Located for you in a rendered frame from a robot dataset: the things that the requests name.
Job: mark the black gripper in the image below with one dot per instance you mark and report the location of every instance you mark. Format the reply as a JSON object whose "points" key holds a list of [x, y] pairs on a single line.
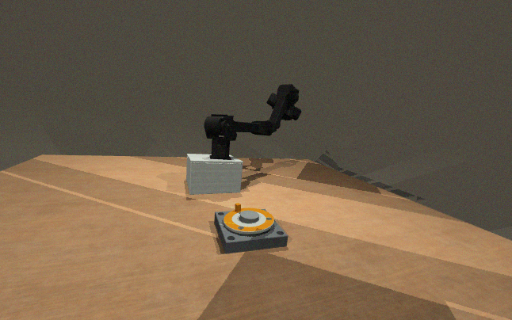
{"points": [[272, 101]]}

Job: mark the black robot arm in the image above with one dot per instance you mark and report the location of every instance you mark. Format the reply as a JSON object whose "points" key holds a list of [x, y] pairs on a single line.
{"points": [[222, 124]]}

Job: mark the orange round plate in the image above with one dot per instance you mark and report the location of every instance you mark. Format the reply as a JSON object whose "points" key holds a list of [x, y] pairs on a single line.
{"points": [[232, 222]]}

